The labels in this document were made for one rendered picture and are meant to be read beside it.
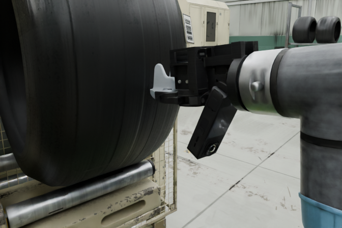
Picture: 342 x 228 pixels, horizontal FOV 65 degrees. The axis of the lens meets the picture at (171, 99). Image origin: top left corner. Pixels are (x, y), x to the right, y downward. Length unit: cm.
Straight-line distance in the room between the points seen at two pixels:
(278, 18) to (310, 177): 1179
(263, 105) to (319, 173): 8
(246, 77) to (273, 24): 1179
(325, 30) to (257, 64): 534
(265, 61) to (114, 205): 50
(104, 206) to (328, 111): 53
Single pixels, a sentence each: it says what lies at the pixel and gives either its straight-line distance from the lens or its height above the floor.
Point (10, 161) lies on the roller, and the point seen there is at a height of 91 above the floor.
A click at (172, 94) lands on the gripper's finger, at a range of 39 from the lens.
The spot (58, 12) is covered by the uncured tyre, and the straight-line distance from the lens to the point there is 44.
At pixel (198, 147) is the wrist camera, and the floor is 109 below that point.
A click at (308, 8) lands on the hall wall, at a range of 1170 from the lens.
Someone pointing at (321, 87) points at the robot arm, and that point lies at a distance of 27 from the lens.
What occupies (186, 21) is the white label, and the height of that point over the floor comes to 127.
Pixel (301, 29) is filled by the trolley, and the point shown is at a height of 143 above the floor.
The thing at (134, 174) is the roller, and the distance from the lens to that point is 70.
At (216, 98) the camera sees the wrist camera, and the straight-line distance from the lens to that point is 35.
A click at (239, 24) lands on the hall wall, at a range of 1269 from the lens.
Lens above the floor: 123
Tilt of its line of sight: 12 degrees down
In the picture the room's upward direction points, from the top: straight up
